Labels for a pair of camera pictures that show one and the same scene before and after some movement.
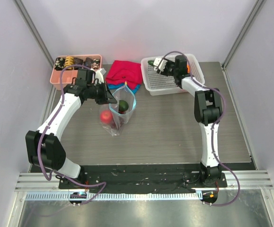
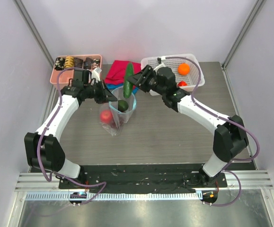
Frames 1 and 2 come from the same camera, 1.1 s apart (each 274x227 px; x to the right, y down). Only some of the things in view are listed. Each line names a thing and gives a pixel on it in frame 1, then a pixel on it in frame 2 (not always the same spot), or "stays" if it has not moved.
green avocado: x=123 y=105 stays
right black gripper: x=166 y=68 → x=145 y=77
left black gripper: x=107 y=97 stays
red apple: x=106 y=116 stays
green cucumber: x=151 y=62 → x=128 y=87
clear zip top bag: x=113 y=117 stays
